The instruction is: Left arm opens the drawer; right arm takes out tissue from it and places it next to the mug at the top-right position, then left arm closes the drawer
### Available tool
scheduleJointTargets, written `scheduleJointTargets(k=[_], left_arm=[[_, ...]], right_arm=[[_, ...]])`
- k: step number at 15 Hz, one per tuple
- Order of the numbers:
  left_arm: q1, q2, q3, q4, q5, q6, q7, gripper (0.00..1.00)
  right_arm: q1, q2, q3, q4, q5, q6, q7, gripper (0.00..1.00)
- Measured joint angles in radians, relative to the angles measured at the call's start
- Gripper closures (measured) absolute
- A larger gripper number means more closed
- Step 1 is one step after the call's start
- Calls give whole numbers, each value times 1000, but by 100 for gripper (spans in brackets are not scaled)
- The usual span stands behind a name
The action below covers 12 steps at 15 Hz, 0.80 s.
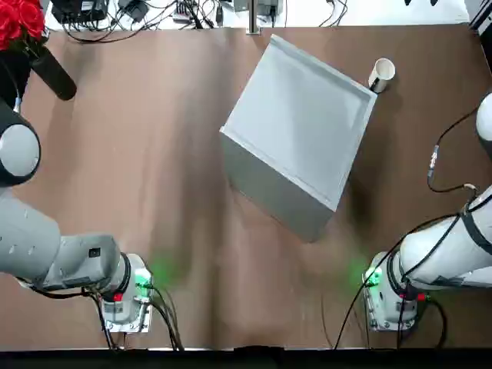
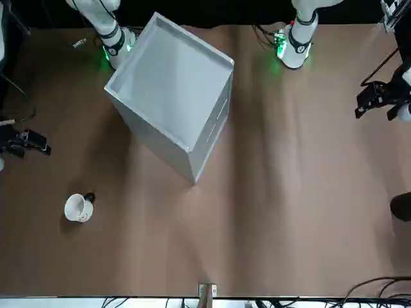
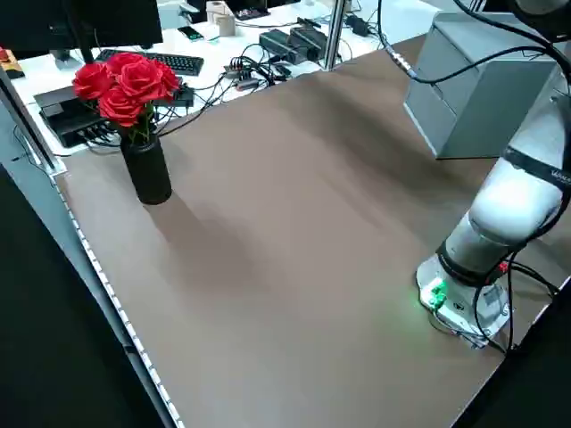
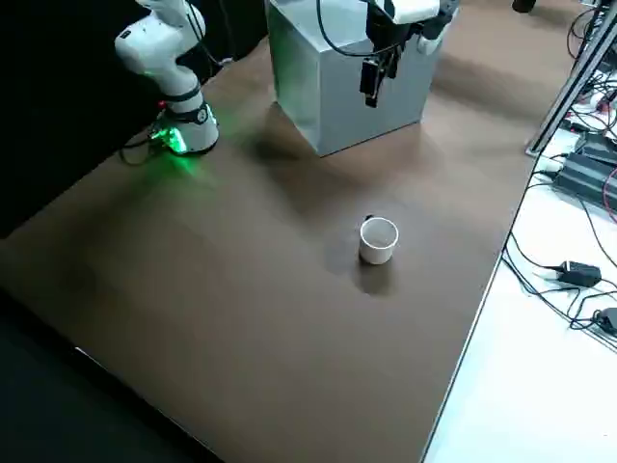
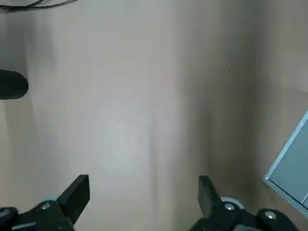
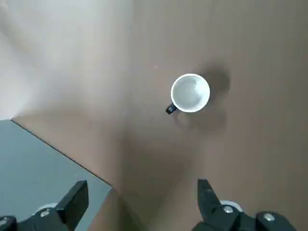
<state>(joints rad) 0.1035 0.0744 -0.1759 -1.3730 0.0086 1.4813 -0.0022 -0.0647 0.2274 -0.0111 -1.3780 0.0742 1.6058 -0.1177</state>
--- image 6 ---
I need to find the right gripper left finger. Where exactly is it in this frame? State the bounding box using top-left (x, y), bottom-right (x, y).
top-left (0, 180), bottom-right (90, 231)

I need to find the grey metal drawer cabinet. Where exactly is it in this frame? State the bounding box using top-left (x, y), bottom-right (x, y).
top-left (0, 119), bottom-right (114, 231)

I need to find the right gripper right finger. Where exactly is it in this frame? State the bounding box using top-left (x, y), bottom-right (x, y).
top-left (193, 178), bottom-right (296, 231)

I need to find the white mug with black handle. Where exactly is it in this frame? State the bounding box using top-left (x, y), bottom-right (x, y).
top-left (165, 73), bottom-right (211, 116)

